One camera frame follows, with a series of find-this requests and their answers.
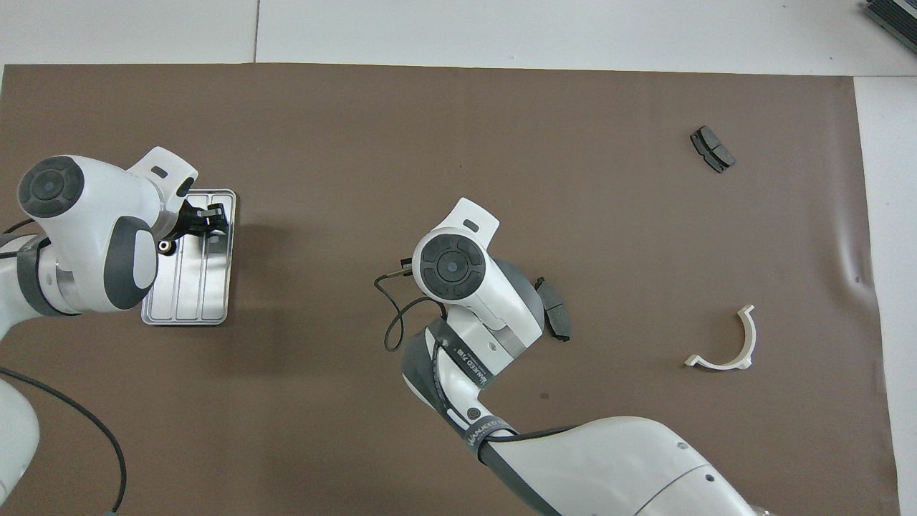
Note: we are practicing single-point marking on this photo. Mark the brown table mat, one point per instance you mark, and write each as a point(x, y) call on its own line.
point(430, 143)

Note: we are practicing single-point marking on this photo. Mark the silver metal tray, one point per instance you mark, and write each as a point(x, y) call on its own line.
point(208, 287)

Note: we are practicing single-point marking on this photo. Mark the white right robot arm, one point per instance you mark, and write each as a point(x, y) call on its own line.
point(458, 265)

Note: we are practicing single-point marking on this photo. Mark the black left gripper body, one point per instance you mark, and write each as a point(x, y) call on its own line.
point(190, 221)

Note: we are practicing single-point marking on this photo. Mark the dark grey ribbed device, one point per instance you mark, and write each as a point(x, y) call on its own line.
point(895, 18)

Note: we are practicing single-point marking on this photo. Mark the short dark grey brake pad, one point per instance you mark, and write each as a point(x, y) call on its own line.
point(713, 149)

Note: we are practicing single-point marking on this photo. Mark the long dark grey brake pad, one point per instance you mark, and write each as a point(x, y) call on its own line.
point(561, 319)

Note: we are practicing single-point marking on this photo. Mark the black gear with white bore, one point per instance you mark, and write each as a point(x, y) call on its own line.
point(165, 246)

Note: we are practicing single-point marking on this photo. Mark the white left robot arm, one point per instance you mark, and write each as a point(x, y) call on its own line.
point(86, 215)

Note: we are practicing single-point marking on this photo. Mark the white curved plastic bracket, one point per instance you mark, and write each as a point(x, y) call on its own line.
point(720, 365)

